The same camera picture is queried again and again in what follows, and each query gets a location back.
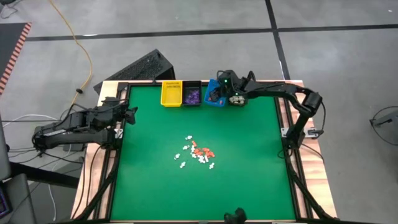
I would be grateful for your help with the black round handheld device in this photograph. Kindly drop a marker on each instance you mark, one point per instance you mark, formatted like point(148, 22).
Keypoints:
point(237, 214)

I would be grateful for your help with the grey stand foot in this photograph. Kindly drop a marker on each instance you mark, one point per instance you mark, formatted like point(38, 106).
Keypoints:
point(388, 118)

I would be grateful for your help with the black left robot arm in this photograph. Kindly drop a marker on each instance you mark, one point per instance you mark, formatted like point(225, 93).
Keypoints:
point(77, 124)

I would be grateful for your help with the black orange-striped floor mat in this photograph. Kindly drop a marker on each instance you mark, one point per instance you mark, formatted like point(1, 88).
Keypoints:
point(7, 43)

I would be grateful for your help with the black floor beam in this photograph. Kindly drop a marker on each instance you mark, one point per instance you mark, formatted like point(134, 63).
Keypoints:
point(43, 175)

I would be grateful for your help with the black plastic basket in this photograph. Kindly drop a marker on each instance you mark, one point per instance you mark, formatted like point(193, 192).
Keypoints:
point(192, 84)
point(246, 102)

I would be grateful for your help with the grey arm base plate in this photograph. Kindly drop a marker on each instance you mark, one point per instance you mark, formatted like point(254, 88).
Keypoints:
point(311, 132)

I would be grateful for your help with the blue plastic basket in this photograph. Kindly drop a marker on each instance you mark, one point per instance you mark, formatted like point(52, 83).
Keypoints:
point(208, 93)

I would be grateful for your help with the wooden table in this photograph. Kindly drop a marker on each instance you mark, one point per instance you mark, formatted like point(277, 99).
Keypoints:
point(320, 174)

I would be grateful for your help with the yellow plastic basket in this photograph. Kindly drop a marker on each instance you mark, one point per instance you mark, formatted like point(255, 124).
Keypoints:
point(172, 96)

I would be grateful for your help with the black clamp on table edge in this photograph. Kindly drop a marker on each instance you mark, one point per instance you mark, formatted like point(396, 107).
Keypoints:
point(154, 81)

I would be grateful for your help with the grey cabinet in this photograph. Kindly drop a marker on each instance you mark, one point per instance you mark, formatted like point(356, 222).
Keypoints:
point(3, 149)

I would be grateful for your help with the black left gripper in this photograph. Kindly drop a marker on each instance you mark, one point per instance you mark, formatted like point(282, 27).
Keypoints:
point(118, 113)

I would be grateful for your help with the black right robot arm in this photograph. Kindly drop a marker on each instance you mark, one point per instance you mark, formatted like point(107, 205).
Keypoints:
point(280, 88)

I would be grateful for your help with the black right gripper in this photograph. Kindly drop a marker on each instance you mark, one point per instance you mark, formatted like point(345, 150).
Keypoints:
point(231, 82)

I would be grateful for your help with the green table mat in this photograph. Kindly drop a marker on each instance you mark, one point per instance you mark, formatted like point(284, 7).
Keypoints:
point(248, 186)

